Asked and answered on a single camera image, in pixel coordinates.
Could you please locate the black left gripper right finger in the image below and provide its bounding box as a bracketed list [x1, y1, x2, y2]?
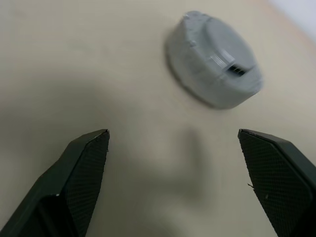
[237, 128, 316, 237]

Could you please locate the grey round motor lid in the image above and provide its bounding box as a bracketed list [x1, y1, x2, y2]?
[203, 16, 257, 76]

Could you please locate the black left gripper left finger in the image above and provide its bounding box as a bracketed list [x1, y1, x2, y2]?
[0, 128, 111, 237]

